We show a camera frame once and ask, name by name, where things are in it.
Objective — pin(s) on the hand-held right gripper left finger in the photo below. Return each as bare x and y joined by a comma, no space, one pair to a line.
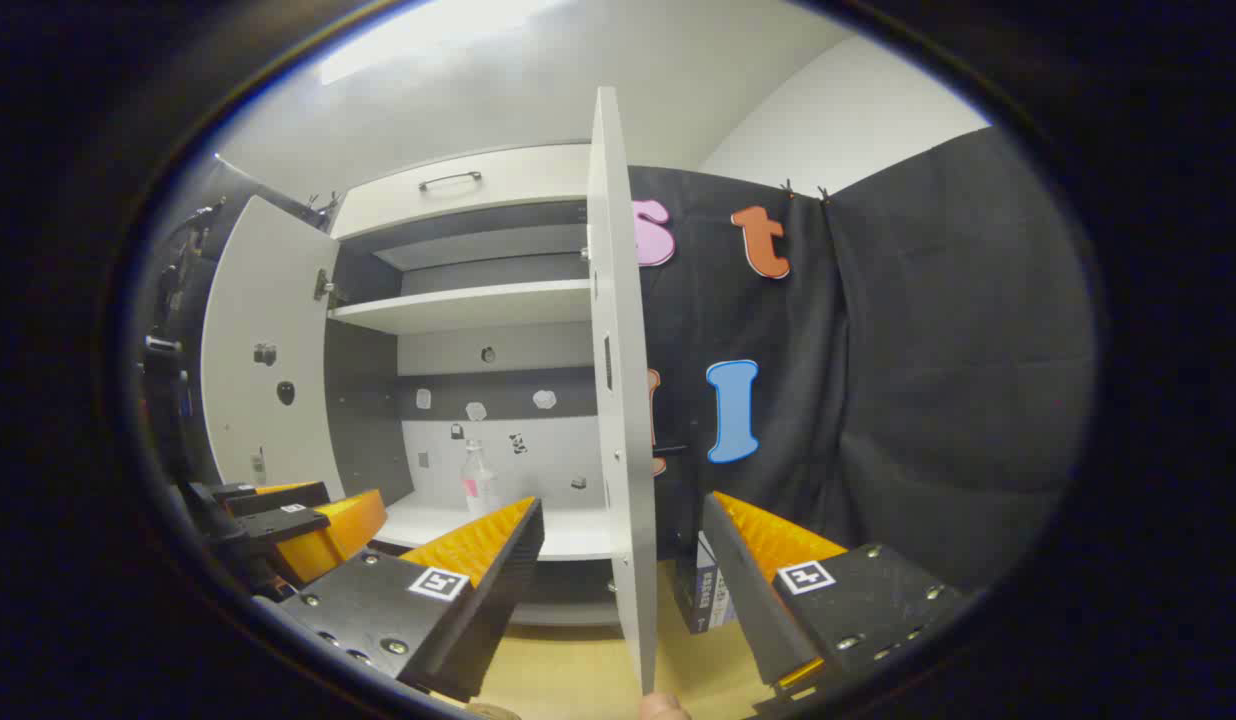
498,580

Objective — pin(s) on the clear plastic bottle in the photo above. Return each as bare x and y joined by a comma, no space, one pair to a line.
480,485

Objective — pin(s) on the white cabinet door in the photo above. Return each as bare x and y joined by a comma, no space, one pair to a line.
618,350
268,330

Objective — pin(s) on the white and grey cabinet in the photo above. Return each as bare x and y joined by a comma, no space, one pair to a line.
458,305

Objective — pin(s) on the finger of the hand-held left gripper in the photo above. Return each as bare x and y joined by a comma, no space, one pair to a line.
328,540
278,498

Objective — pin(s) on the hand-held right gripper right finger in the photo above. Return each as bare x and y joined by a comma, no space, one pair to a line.
743,590

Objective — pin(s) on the dark blue cardboard box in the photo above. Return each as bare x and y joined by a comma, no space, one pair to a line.
700,590

